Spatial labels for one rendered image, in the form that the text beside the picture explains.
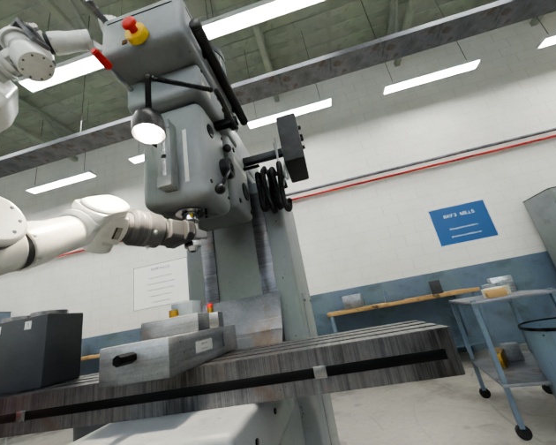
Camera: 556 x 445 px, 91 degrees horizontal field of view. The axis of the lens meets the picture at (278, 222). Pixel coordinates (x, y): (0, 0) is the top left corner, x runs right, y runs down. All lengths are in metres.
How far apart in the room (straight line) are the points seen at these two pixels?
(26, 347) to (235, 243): 0.70
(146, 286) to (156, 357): 5.56
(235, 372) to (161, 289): 5.35
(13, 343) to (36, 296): 6.92
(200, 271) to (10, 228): 0.82
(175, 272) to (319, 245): 2.86
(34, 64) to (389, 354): 0.94
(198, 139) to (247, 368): 0.60
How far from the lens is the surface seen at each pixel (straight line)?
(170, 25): 0.96
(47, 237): 0.56
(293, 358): 0.60
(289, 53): 6.90
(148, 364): 0.61
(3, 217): 0.50
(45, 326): 1.03
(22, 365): 1.07
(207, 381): 0.66
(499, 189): 5.95
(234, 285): 1.15
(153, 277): 6.08
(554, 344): 2.44
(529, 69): 7.49
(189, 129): 0.87
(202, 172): 0.78
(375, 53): 3.81
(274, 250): 1.12
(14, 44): 0.88
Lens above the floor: 0.98
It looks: 19 degrees up
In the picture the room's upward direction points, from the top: 10 degrees counter-clockwise
